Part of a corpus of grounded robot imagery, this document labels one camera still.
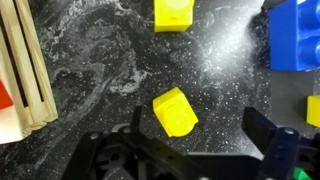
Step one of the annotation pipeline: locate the long yellow toy block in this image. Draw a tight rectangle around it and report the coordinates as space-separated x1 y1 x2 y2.
153 0 196 34

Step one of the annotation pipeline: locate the small yellow toy block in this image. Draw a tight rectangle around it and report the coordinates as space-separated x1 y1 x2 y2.
152 86 200 139

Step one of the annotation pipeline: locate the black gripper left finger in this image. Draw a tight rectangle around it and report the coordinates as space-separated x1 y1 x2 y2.
61 105 188 180

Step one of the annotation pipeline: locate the wooden crate with slats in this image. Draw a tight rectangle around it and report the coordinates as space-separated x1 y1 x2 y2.
0 0 48 132

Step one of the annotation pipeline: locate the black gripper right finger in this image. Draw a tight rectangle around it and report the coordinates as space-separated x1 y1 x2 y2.
241 106 320 180

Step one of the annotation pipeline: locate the green toy block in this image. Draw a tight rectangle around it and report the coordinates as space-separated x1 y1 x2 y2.
293 167 316 180

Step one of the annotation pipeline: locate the yellow two-stud toy block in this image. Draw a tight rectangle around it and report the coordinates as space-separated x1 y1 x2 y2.
306 94 320 129

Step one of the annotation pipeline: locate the red toy block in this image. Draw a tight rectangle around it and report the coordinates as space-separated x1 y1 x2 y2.
0 79 15 111

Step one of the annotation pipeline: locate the blue toy block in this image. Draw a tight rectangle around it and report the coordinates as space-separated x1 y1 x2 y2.
268 0 320 72

